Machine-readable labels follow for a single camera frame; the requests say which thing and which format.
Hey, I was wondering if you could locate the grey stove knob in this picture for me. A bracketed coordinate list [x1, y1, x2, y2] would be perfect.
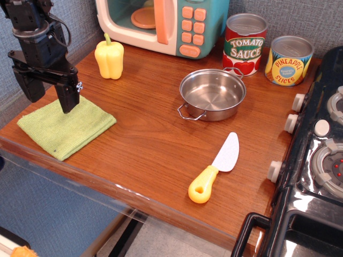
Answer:
[292, 94, 306, 112]
[284, 114, 299, 134]
[267, 161, 282, 183]

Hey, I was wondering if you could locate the pineapple slices can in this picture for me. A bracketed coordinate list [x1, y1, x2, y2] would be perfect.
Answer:
[265, 35, 315, 87]

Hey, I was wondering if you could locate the grey stove knob upper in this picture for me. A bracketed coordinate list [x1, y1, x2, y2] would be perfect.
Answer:
[292, 94, 306, 112]

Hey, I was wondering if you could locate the yellow toy bell pepper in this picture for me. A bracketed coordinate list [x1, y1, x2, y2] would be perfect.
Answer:
[94, 33, 124, 80]

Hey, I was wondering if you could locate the tomato sauce can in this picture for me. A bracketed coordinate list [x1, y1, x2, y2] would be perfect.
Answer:
[222, 13, 268, 76]

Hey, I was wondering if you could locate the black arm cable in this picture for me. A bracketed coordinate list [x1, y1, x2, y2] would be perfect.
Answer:
[48, 13, 72, 54]

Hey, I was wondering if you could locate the toy microwave teal and cream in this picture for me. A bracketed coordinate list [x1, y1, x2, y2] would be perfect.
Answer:
[95, 1, 229, 59]

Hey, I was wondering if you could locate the small steel pan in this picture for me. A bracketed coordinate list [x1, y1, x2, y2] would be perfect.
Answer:
[177, 67, 247, 122]

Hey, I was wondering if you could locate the grey stove knob middle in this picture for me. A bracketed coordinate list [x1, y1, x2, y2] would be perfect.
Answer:
[284, 114, 299, 134]

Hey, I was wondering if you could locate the black toy stove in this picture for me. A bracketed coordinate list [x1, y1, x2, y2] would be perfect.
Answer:
[232, 47, 342, 256]

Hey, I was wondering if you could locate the grey stove knob lower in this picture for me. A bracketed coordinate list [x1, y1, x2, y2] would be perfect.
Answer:
[267, 161, 282, 183]

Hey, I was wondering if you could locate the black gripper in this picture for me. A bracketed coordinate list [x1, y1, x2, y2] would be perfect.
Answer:
[8, 21, 79, 114]

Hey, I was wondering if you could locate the toy knife yellow handle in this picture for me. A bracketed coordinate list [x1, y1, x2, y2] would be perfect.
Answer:
[188, 132, 240, 204]

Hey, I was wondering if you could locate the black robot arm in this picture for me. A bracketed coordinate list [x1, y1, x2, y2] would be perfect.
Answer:
[1, 1, 82, 114]

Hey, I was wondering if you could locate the orange object bottom corner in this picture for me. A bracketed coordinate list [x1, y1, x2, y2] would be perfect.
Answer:
[10, 246, 38, 257]

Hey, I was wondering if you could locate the green folded towel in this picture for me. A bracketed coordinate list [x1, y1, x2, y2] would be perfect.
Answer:
[17, 96, 117, 161]

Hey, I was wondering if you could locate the white round stove button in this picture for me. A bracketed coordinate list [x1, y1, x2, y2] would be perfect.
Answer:
[314, 119, 330, 137]

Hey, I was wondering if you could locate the orange toy plate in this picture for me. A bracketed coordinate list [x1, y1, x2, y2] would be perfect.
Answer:
[131, 7, 155, 29]

